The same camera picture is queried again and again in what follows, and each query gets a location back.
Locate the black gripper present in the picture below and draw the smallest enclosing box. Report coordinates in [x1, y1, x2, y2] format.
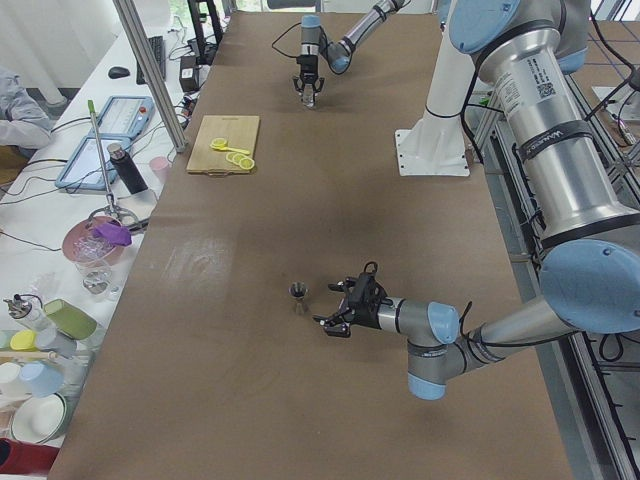
[312, 275, 387, 336]
[292, 54, 324, 97]

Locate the lemon slice at board corner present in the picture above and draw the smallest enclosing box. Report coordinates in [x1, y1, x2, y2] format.
[239, 157, 255, 170]

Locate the blue tablet case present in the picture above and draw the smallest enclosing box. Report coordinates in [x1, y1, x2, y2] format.
[55, 136, 132, 191]

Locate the black computer mouse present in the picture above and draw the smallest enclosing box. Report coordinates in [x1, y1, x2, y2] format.
[107, 66, 130, 79]

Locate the green container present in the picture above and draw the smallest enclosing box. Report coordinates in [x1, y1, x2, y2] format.
[43, 299, 97, 340]

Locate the wooden cutting board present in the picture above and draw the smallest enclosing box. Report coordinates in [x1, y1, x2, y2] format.
[186, 115, 260, 177]

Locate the steel double jigger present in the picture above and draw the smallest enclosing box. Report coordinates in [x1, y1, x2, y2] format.
[289, 281, 308, 315]

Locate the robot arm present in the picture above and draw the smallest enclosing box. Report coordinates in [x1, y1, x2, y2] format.
[319, 1, 639, 400]
[292, 0, 408, 108]

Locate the yellow plastic knife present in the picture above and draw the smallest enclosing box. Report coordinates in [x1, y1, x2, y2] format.
[219, 145, 251, 155]

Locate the clear glass measuring cup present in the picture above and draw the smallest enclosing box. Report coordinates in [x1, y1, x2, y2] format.
[301, 91, 316, 109]

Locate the purple cloth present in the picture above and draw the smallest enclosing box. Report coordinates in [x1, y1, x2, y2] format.
[92, 221, 132, 247]

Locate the pink bowl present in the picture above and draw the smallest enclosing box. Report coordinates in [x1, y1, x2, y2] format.
[62, 216, 125, 265]

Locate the aluminium frame post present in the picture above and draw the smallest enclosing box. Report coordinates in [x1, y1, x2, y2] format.
[113, 0, 187, 153]

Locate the white bowl green rim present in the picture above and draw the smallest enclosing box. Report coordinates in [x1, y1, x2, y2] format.
[10, 394, 67, 444]

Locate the light blue cup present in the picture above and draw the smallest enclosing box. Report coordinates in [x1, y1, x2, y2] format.
[19, 361, 64, 397]

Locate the black keyboard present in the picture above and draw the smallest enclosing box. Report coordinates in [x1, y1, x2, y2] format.
[135, 35, 167, 85]

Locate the pink cup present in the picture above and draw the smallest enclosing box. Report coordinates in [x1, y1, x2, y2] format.
[149, 156, 171, 183]

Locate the black water bottle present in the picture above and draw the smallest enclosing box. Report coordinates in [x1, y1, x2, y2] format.
[107, 142, 148, 195]

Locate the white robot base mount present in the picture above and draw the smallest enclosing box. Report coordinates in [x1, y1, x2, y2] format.
[395, 30, 474, 177]

